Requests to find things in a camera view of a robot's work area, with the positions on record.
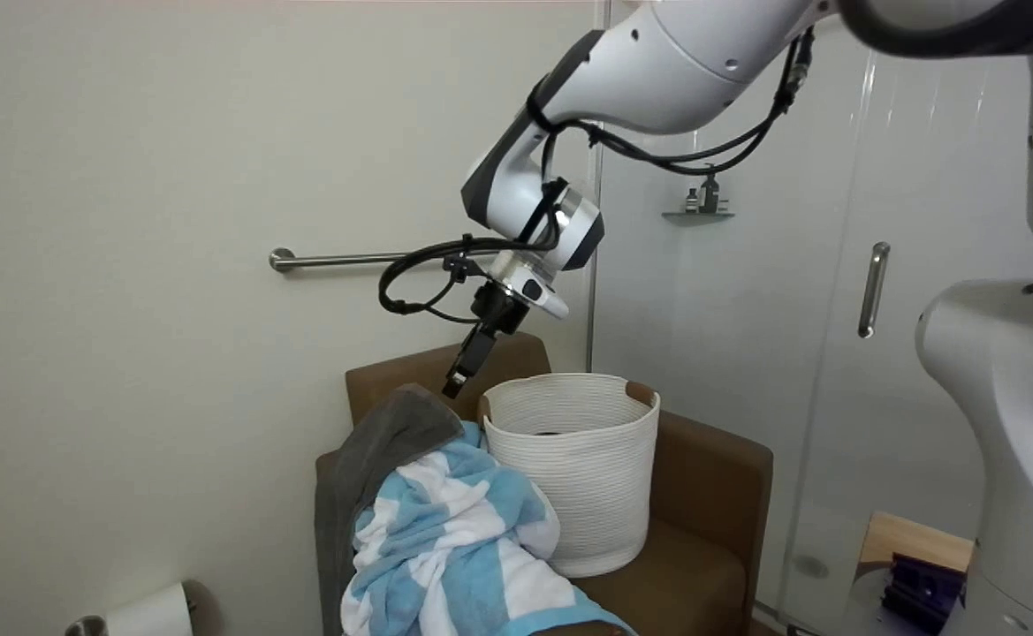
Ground toilet paper roll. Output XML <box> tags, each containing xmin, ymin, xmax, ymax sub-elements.
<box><xmin>104</xmin><ymin>582</ymin><xmax>195</xmax><ymax>636</ymax></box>

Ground white rope basket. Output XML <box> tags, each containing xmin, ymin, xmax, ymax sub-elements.
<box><xmin>478</xmin><ymin>372</ymin><xmax>662</xmax><ymax>579</ymax></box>

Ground blue white striped towel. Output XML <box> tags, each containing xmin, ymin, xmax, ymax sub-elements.
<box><xmin>340</xmin><ymin>420</ymin><xmax>640</xmax><ymax>636</ymax></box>

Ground purple object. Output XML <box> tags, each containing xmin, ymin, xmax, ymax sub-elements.
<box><xmin>881</xmin><ymin>552</ymin><xmax>968</xmax><ymax>636</ymax></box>

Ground glass shower enclosure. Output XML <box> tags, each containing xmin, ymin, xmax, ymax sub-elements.
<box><xmin>589</xmin><ymin>0</ymin><xmax>1033</xmax><ymax>633</ymax></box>

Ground grey shower shelf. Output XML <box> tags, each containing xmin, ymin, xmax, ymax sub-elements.
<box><xmin>661</xmin><ymin>209</ymin><xmax>736</xmax><ymax>228</ymax></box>

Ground silver towel bar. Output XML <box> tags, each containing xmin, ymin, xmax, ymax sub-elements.
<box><xmin>269</xmin><ymin>247</ymin><xmax>501</xmax><ymax>274</ymax></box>

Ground grey towel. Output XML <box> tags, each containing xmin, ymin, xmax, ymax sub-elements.
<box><xmin>315</xmin><ymin>382</ymin><xmax>467</xmax><ymax>636</ymax></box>

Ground brown armchair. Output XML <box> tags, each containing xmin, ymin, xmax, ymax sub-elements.
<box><xmin>315</xmin><ymin>332</ymin><xmax>775</xmax><ymax>636</ymax></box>

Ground wooden stool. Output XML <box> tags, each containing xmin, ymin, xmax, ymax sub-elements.
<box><xmin>855</xmin><ymin>511</ymin><xmax>977</xmax><ymax>577</ymax></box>

